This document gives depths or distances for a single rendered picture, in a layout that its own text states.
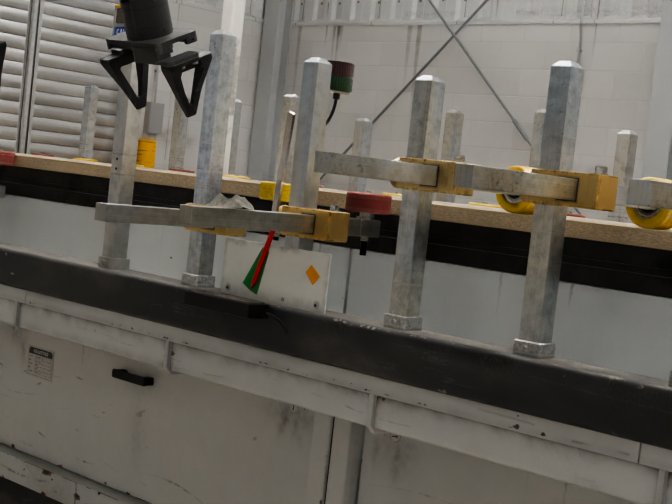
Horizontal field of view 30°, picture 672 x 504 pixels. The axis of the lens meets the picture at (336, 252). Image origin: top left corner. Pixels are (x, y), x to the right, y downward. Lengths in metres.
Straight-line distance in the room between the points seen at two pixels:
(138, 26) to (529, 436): 0.82
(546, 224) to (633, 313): 0.25
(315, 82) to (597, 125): 8.16
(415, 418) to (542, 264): 0.35
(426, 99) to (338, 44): 10.12
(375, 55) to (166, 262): 9.10
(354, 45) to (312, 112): 9.81
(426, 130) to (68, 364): 1.38
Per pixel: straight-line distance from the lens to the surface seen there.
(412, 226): 1.97
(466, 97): 11.00
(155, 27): 1.54
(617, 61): 10.22
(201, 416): 2.70
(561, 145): 1.82
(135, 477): 2.89
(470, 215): 2.16
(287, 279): 2.14
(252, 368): 2.25
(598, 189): 1.77
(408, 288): 1.97
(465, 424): 1.94
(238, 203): 1.96
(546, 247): 1.82
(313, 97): 2.13
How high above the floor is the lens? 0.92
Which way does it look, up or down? 3 degrees down
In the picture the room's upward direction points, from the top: 6 degrees clockwise
